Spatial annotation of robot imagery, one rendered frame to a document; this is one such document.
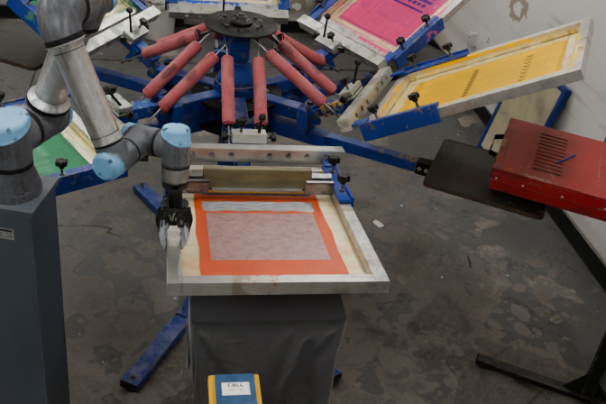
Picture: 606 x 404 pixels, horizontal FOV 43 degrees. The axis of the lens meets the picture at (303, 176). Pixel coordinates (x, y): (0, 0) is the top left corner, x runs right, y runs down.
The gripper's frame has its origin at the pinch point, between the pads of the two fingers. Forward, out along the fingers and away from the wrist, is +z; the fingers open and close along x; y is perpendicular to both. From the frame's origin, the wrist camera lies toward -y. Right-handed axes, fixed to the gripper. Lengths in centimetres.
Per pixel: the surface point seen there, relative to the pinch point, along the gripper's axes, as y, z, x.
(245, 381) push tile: 35.5, 20.1, 17.9
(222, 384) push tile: 36.4, 20.3, 12.0
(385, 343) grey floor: -88, 99, 99
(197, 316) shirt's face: 9.2, 17.9, 6.7
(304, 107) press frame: -98, -9, 53
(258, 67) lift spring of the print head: -97, -26, 33
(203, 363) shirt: 8.8, 34.5, 9.1
